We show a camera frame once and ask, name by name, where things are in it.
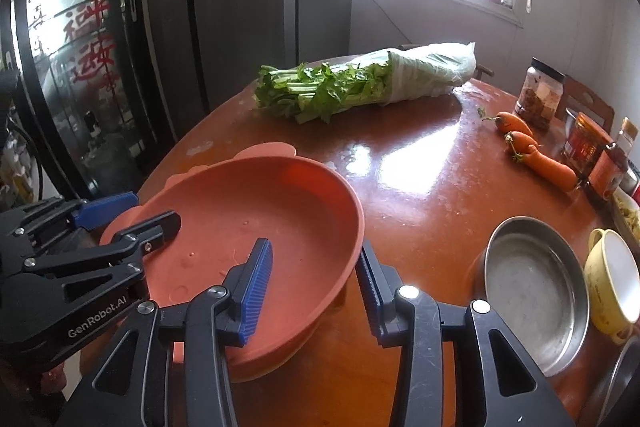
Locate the red jar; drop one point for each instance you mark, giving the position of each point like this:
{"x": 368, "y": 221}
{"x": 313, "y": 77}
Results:
{"x": 582, "y": 147}

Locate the yellow cap bottle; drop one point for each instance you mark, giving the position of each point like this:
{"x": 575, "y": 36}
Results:
{"x": 629, "y": 134}

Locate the dish of cooked food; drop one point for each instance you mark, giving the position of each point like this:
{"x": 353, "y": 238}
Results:
{"x": 631, "y": 219}

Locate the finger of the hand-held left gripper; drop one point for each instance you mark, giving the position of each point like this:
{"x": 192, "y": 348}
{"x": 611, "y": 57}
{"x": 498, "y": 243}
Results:
{"x": 150, "y": 232}
{"x": 107, "y": 208}

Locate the small carrot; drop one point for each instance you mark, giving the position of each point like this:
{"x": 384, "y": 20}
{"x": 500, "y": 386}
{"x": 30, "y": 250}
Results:
{"x": 512, "y": 123}

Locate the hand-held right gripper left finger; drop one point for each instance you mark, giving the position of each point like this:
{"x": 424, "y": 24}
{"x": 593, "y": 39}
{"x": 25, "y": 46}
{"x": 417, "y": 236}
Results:
{"x": 255, "y": 289}

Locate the stainless steel plate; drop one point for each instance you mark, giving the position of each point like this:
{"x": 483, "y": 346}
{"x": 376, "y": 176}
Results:
{"x": 535, "y": 287}

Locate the forked carrot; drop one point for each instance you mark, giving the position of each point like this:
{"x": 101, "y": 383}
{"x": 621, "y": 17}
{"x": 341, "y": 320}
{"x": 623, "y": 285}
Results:
{"x": 550, "y": 167}

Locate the black lid pickle jar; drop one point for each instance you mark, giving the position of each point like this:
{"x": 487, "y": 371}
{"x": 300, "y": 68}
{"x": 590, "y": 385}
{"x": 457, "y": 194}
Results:
{"x": 539, "y": 94}

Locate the black glass door cabinet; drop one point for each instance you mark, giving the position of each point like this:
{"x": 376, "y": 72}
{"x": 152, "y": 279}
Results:
{"x": 75, "y": 57}

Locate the orange plastic basin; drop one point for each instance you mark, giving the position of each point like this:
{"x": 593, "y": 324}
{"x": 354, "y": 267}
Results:
{"x": 290, "y": 207}

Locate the clear plastic bag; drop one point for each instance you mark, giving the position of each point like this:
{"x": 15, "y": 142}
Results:
{"x": 430, "y": 67}

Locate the celery bunch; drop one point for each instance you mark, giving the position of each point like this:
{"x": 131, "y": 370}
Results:
{"x": 320, "y": 89}

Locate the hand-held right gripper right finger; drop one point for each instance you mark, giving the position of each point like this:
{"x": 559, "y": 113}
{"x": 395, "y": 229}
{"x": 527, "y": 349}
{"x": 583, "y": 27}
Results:
{"x": 370, "y": 289}

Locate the large steel basin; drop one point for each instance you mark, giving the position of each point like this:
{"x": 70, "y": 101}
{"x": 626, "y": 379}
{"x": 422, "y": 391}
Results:
{"x": 622, "y": 387}

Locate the stainless steel refrigerator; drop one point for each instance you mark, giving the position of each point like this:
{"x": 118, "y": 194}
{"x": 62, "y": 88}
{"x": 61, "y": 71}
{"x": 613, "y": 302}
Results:
{"x": 235, "y": 7}

